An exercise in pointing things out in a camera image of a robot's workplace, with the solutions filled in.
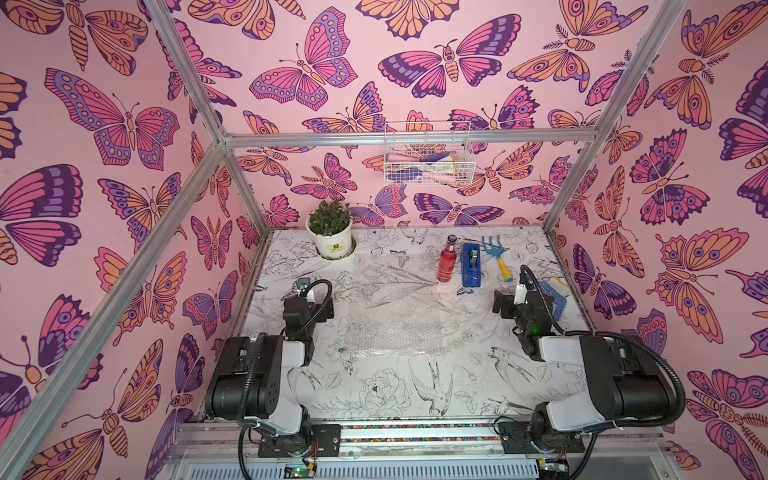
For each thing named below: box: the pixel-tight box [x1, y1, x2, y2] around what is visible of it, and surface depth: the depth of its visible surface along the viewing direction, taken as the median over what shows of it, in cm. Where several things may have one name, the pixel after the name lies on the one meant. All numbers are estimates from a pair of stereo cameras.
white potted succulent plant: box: [306, 200, 357, 260], surface depth 105 cm
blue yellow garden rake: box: [482, 235, 513, 283], surface depth 116 cm
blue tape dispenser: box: [462, 243, 481, 288], surface depth 105 cm
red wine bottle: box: [437, 234, 458, 283], surface depth 100 cm
